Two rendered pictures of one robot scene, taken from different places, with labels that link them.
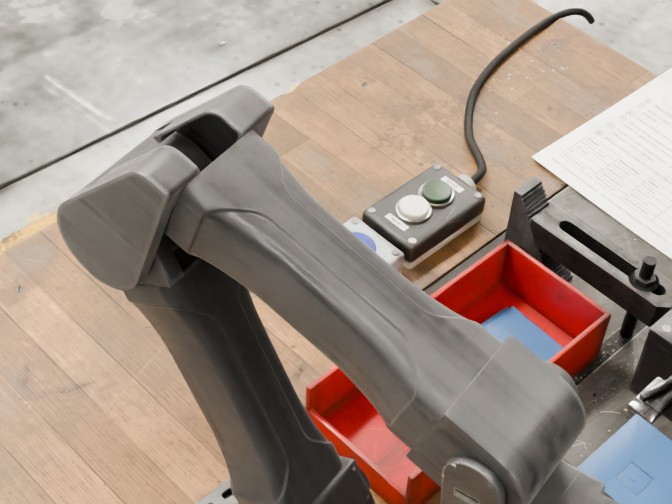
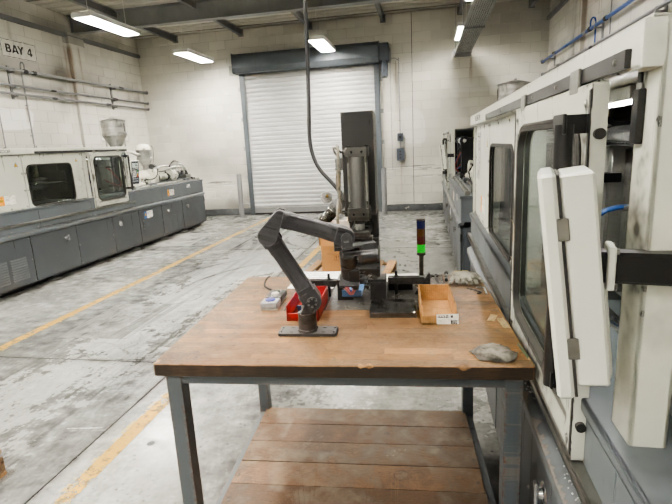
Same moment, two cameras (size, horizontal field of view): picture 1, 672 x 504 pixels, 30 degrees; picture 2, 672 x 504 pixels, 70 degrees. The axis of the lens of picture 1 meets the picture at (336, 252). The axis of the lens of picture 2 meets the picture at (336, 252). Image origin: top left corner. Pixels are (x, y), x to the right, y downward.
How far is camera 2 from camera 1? 1.23 m
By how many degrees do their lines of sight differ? 46
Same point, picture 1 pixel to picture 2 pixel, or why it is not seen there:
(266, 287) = (300, 226)
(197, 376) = (286, 264)
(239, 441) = (297, 276)
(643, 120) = not seen: hidden behind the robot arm
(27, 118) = (69, 440)
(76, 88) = (82, 426)
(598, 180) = not seen: hidden behind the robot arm
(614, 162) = not seen: hidden behind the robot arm
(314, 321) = (311, 227)
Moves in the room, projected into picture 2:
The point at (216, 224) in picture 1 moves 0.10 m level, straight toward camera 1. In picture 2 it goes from (290, 217) to (311, 219)
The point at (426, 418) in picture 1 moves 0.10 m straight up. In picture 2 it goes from (335, 230) to (333, 199)
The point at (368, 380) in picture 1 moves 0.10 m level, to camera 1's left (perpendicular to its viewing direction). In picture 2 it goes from (323, 232) to (296, 237)
